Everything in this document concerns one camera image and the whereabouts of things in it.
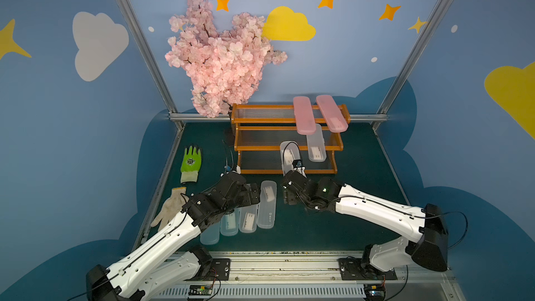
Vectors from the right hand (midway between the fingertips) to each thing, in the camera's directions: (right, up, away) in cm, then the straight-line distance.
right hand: (294, 187), depth 78 cm
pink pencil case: (+5, +27, +6) cm, 28 cm away
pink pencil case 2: (+17, +29, +6) cm, 34 cm away
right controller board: (+28, -36, -5) cm, 46 cm away
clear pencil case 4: (+11, +16, +12) cm, 23 cm away
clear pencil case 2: (-11, -11, +10) cm, 18 cm away
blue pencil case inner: (-26, -16, +6) cm, 31 cm away
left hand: (-16, 0, -3) cm, 17 cm away
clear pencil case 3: (-1, +13, +3) cm, 14 cm away
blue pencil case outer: (-33, -19, +2) cm, 38 cm away
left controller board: (-34, -35, -7) cm, 49 cm away
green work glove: (-49, +6, +25) cm, 55 cm away
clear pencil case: (-19, -15, +8) cm, 25 cm away
